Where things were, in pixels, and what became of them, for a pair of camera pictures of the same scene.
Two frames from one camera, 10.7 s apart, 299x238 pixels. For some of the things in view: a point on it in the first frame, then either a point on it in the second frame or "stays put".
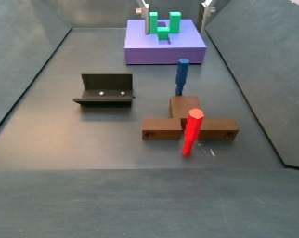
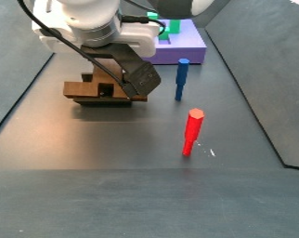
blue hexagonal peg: x=182 y=74 stays put
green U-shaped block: x=175 y=25 stays put
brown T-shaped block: x=172 y=128 → x=89 y=88
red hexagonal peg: x=194 y=126 stays put
